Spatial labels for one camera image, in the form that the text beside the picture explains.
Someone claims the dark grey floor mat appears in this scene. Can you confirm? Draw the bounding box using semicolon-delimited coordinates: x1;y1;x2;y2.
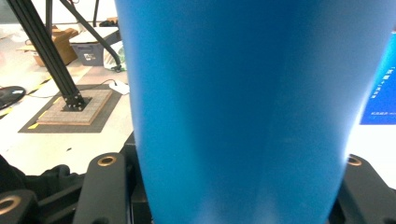
18;83;124;134

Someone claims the grey plastic storage bin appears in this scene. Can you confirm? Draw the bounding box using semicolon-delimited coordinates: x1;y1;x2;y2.
68;26;121;67

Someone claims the brown cardboard box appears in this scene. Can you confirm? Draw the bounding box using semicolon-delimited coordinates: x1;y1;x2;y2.
17;25;79;67

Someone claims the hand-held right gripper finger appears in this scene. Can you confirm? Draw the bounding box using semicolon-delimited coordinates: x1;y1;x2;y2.
125;132;152;224

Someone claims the dark cloth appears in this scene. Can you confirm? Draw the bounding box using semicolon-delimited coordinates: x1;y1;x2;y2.
0;153;87;195

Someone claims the white and green bag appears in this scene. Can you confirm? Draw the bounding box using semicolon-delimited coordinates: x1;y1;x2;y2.
103;40;128;72

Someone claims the wooden tile board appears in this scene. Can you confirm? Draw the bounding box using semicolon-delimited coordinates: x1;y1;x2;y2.
36;89;114;126

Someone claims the black metal stand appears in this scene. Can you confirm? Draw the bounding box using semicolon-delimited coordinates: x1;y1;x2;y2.
6;0;123;112

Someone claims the black round disc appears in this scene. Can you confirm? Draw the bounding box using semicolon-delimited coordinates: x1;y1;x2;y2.
0;85;27;110

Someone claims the blue printed board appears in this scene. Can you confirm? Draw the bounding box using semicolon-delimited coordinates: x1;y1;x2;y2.
360;30;396;126

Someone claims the thin dark cable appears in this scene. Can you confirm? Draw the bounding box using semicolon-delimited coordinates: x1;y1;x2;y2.
78;78;117;91

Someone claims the blue printed container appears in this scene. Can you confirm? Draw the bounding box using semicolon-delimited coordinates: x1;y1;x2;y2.
114;0;396;224

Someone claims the white small device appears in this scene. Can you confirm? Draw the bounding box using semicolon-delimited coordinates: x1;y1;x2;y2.
108;79;131;95

